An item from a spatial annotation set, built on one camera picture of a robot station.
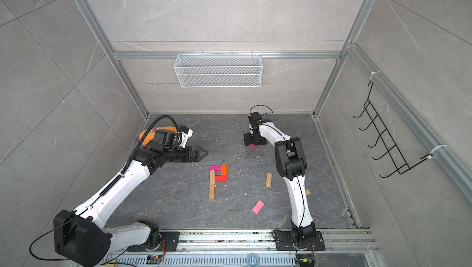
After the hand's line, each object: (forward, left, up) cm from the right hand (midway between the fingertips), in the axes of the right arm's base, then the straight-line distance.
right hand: (254, 142), depth 105 cm
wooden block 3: (-24, -6, 0) cm, 24 cm away
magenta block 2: (-17, +21, +1) cm, 27 cm away
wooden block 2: (-29, +22, +1) cm, 37 cm away
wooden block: (-22, +23, +2) cm, 31 cm away
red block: (-22, +19, 0) cm, 29 cm away
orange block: (-18, +17, +1) cm, 25 cm away
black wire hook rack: (-27, -44, +33) cm, 62 cm away
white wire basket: (+28, +20, +30) cm, 46 cm away
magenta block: (-4, +2, +2) cm, 5 cm away
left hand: (-18, +25, +20) cm, 37 cm away
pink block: (-36, +1, 0) cm, 36 cm away
